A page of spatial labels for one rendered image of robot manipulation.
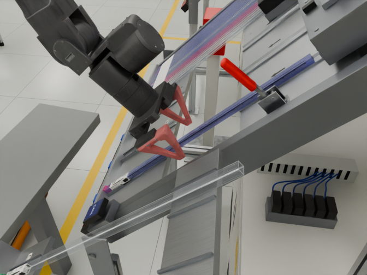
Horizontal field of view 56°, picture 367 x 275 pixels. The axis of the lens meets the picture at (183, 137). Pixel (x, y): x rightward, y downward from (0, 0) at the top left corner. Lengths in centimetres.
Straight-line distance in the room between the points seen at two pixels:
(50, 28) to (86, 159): 147
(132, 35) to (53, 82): 222
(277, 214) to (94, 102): 176
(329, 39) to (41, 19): 38
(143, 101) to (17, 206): 55
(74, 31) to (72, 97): 197
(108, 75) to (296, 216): 55
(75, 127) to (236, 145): 78
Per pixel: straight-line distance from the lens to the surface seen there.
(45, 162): 110
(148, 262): 152
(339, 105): 47
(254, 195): 93
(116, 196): 76
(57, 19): 54
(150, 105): 57
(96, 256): 73
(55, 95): 256
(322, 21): 48
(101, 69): 55
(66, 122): 123
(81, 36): 54
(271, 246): 84
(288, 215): 86
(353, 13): 46
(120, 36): 53
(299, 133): 49
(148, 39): 52
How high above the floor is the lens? 131
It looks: 40 degrees down
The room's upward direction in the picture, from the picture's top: straight up
